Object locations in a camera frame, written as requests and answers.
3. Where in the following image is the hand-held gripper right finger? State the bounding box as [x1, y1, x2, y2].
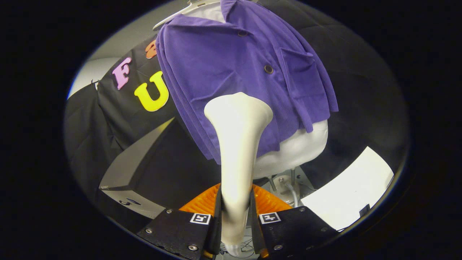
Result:
[250, 183, 340, 260]

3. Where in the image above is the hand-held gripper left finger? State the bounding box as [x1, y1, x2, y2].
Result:
[137, 183, 222, 260]

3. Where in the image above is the white garment steamer head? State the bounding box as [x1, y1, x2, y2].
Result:
[204, 92, 274, 257]

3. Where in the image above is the purple jacket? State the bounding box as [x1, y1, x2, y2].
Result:
[155, 0, 339, 165]

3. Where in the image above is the garment steamer base unit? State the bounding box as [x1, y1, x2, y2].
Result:
[267, 175, 307, 208]

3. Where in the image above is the white padded garment form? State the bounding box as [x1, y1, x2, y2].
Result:
[188, 2, 329, 179]

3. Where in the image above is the white clothes hanger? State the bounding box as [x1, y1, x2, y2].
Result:
[152, 0, 221, 31]

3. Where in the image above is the white box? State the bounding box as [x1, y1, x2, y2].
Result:
[300, 146, 395, 231]

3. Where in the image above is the grey drawer cabinet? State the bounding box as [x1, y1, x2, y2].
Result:
[99, 117, 221, 235]

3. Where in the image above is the black backdrop cloth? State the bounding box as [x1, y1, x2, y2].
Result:
[64, 0, 410, 231]

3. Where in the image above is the grey steamer hose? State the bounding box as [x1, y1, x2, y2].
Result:
[285, 182, 300, 208]

